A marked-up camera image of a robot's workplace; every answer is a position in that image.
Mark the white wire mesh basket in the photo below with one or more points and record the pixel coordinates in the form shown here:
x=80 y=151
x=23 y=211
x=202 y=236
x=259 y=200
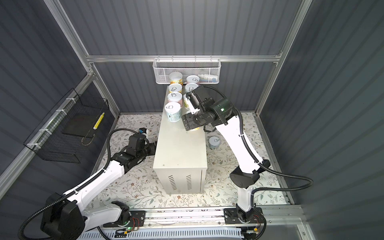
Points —
x=162 y=69

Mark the black wire wall basket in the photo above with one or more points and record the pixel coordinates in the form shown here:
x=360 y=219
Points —
x=67 y=134

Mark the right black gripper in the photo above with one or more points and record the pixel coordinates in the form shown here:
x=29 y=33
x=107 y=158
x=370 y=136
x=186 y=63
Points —
x=187 y=121

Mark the floral patterned mat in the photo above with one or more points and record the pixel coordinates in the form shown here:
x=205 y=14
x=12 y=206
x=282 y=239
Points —
x=140 y=188

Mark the green orange label can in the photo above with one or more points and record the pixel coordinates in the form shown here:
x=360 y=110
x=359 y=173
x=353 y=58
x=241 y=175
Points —
x=176 y=78

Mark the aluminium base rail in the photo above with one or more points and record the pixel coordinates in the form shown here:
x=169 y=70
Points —
x=279 y=222

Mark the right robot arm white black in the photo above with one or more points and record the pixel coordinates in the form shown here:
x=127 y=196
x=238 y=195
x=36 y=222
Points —
x=228 y=121

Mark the teal label can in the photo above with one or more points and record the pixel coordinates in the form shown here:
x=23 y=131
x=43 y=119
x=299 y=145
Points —
x=173 y=111

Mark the pink label can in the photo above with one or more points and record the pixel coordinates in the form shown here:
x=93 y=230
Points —
x=193 y=79
x=175 y=97

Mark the white metal cabinet counter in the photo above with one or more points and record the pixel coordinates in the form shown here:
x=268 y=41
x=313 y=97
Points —
x=180 y=161

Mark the tubes in white basket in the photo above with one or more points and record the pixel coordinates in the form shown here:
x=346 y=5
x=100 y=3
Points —
x=208 y=79

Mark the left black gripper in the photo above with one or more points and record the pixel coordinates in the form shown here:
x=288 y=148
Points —
x=151 y=145

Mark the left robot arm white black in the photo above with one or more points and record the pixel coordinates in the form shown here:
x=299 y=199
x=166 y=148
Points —
x=65 y=216

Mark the yellow label can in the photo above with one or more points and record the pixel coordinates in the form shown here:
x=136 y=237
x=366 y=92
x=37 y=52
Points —
x=175 y=87

